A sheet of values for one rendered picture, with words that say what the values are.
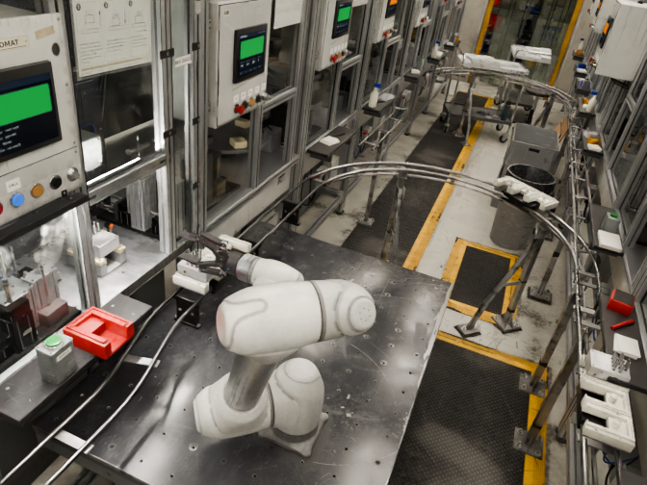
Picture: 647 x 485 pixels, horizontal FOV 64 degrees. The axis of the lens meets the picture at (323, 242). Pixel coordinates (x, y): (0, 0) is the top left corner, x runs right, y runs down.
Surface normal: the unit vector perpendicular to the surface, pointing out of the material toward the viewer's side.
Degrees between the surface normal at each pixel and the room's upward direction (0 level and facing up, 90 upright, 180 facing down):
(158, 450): 0
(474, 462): 0
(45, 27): 90
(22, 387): 0
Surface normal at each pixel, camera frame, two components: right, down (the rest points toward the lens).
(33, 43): 0.92, 0.30
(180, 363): 0.13, -0.84
